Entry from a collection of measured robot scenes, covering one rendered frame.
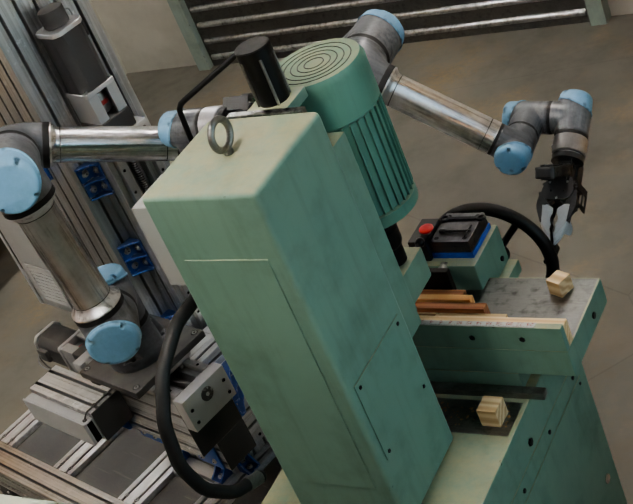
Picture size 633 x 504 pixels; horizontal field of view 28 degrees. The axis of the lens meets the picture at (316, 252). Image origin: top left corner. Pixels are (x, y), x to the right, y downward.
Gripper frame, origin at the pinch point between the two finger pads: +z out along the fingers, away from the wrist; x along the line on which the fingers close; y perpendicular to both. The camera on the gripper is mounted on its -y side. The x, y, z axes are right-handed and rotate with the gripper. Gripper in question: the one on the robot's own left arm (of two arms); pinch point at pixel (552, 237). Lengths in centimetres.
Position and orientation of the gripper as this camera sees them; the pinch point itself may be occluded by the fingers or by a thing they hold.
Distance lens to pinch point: 272.7
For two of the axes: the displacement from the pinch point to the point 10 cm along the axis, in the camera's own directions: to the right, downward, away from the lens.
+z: -2.0, 9.3, -3.1
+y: 5.2, 3.7, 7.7
